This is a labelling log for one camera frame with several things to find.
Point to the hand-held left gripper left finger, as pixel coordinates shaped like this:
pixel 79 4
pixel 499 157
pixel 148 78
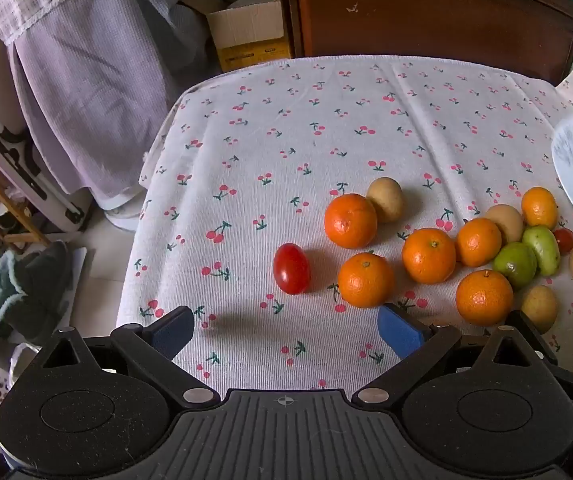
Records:
pixel 174 331

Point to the red grape tomato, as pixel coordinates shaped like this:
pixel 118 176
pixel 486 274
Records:
pixel 564 240
pixel 291 268

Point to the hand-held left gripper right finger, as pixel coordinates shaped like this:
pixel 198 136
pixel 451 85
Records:
pixel 400 332

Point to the grey blue shirt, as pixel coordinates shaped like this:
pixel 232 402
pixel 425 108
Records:
pixel 166 20

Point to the brown wooden cabinet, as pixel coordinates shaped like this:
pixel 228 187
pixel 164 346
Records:
pixel 416 20

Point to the white round base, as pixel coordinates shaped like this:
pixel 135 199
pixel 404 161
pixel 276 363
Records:
pixel 121 215

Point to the teal fuzzy slipper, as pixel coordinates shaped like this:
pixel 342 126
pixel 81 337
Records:
pixel 31 290

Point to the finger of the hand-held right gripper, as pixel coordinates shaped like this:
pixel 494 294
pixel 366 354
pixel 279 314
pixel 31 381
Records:
pixel 533 335

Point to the brown longan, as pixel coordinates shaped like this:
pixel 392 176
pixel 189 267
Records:
pixel 538 307

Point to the orange mandarin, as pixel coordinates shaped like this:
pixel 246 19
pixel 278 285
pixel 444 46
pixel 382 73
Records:
pixel 539 207
pixel 366 280
pixel 429 255
pixel 478 241
pixel 483 297
pixel 350 220

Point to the open cardboard box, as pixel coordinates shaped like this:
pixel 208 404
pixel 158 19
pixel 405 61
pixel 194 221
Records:
pixel 246 30

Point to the lavender hanging cloth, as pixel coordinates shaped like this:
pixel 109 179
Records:
pixel 91 85

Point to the cherry print tablecloth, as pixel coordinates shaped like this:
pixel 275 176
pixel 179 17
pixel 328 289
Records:
pixel 266 135

